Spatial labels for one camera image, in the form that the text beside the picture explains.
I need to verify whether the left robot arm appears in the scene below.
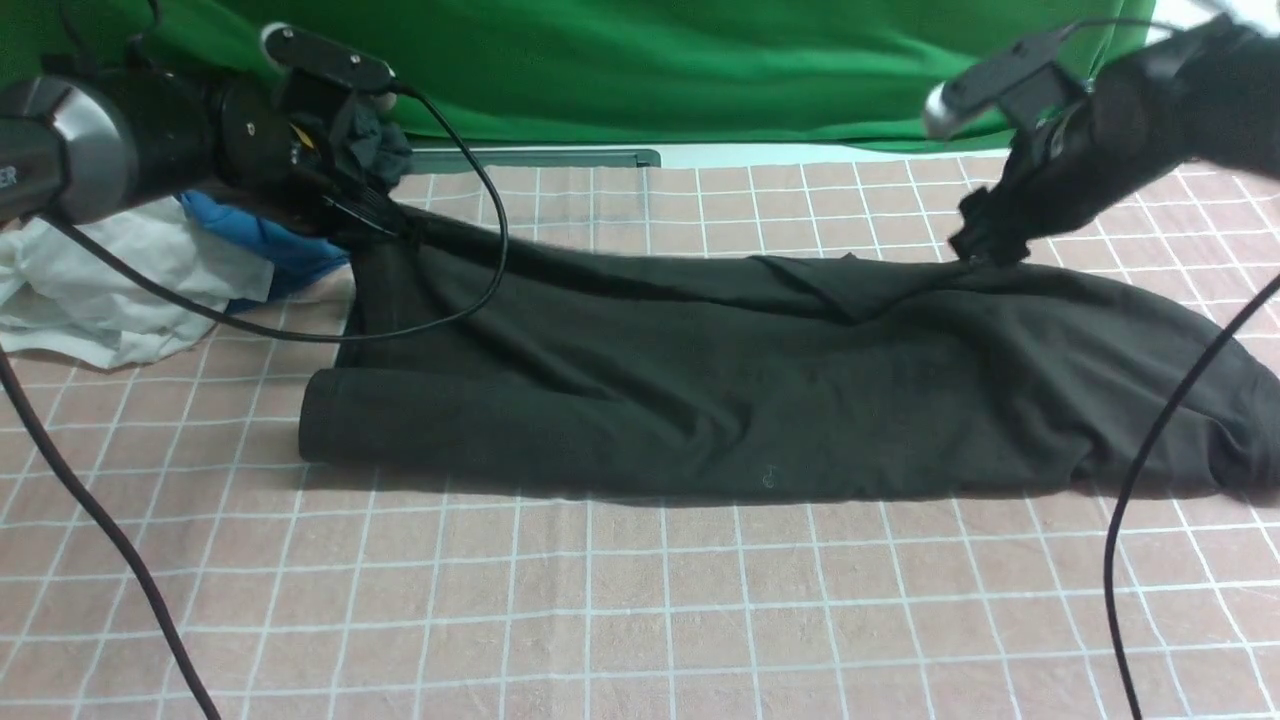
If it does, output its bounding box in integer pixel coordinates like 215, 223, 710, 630
3, 68, 412, 238

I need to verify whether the dark gray long-sleeved shirt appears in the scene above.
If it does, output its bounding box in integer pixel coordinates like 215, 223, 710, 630
298, 240, 1219, 503

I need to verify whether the dark green metal rail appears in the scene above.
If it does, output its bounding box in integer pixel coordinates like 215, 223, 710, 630
406, 149, 662, 174

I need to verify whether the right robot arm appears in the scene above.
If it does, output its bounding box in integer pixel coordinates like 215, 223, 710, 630
922, 14, 1279, 266

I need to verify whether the crumpled white garment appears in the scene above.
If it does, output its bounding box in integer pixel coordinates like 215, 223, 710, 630
1, 199, 274, 370

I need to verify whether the right black cable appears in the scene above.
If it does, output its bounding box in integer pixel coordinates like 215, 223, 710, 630
1105, 272, 1280, 720

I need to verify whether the crumpled blue garment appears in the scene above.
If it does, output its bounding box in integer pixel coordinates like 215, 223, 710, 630
178, 192, 353, 315

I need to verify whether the crumpled black garment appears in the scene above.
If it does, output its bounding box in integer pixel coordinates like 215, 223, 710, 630
346, 99, 412, 193

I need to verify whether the left black cable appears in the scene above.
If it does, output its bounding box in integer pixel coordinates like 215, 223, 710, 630
0, 85, 509, 720

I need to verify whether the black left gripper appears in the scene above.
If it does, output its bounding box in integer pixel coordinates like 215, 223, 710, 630
215, 76, 406, 241

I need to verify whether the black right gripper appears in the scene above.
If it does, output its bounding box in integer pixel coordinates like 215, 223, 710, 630
948, 100, 1132, 266

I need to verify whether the green backdrop cloth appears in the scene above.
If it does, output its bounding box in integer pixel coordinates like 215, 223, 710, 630
0, 0, 1156, 184

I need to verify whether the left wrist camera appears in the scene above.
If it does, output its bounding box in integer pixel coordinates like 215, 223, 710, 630
259, 22, 401, 114

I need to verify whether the black cable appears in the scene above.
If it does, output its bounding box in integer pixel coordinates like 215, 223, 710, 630
1105, 272, 1280, 720
0, 85, 509, 720

